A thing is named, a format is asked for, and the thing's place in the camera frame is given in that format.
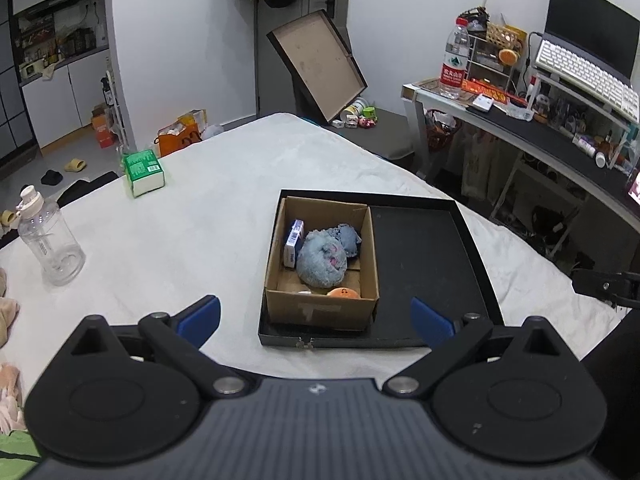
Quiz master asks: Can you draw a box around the white kitchen cabinet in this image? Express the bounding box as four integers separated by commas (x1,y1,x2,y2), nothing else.
20,47,113,148

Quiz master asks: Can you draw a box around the dark rounded object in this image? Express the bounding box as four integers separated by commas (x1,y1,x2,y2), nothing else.
580,307,640,480

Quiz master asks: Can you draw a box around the clear plastic drinking bottle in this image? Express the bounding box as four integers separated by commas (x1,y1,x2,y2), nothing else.
15,185,86,287

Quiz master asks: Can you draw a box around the orange paper bag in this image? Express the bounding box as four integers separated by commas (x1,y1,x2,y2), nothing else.
155,109,208,157

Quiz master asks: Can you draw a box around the green cloth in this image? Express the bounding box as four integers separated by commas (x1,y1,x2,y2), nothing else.
0,430,43,463

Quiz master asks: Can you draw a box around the white slim rack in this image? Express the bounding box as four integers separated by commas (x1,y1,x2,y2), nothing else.
102,55,126,148

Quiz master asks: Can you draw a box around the red basket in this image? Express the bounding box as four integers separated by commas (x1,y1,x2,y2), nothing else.
425,109,463,153

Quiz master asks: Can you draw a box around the blue white tissue packet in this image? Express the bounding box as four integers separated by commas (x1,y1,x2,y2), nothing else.
283,218,306,269

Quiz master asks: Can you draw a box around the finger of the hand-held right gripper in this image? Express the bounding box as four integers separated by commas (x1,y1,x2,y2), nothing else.
571,269,640,311

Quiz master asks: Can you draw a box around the orange cardboard carton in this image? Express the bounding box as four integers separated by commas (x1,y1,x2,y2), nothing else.
91,104,118,150

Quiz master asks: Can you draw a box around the white jar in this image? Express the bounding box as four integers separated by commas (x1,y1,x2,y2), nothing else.
342,99,371,121

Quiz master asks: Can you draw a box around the black monitor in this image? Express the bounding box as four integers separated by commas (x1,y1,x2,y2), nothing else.
544,0,640,81

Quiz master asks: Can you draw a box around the wire desk rack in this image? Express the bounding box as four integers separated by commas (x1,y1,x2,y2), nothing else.
467,30,526,92

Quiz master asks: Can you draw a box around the black box lid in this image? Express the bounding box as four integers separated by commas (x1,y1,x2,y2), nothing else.
266,9,368,125

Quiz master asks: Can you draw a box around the pink fluffy cloth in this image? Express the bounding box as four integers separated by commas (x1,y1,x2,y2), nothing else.
0,362,28,433

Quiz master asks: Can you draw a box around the white black desk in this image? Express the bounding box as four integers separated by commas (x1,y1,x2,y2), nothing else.
401,79,640,221

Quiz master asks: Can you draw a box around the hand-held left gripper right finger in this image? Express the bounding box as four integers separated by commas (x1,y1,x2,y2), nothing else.
384,297,563,400

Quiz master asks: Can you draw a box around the black chair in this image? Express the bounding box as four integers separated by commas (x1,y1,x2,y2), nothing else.
56,171,121,209

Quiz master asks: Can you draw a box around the coat stand pole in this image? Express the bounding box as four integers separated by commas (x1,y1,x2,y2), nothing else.
252,0,263,118

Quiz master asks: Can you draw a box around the brown cardboard box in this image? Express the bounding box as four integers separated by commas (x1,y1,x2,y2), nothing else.
264,196,381,332

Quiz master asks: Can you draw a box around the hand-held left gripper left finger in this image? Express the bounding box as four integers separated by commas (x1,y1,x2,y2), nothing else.
70,295,246,401

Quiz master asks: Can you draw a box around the red flat box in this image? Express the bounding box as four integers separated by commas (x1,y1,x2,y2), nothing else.
460,79,528,107

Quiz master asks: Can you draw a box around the woven basket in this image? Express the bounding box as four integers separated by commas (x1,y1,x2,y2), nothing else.
486,21,528,50

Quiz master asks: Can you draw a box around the black shallow tray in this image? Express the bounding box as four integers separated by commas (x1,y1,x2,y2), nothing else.
257,189,505,350

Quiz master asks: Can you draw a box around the black low bench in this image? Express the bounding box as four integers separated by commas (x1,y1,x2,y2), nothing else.
300,105,416,161

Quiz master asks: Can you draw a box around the white keyboard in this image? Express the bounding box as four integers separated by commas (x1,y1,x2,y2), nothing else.
535,39,640,122

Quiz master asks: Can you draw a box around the blue fluffy cloth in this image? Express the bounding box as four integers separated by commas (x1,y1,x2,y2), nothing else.
335,224,363,259

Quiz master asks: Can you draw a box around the red label water bottle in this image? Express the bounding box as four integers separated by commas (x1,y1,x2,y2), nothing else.
439,16,472,100

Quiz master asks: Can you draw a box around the beige cloth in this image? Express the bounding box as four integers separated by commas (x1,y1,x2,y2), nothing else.
0,267,21,348

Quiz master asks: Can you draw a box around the beige tote bag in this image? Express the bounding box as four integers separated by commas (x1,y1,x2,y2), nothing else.
460,122,506,201

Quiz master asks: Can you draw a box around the green tissue pack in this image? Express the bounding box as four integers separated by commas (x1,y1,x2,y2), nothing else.
121,149,167,198

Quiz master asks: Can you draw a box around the grey plush toy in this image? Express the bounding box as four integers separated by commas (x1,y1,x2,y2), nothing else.
296,229,349,288

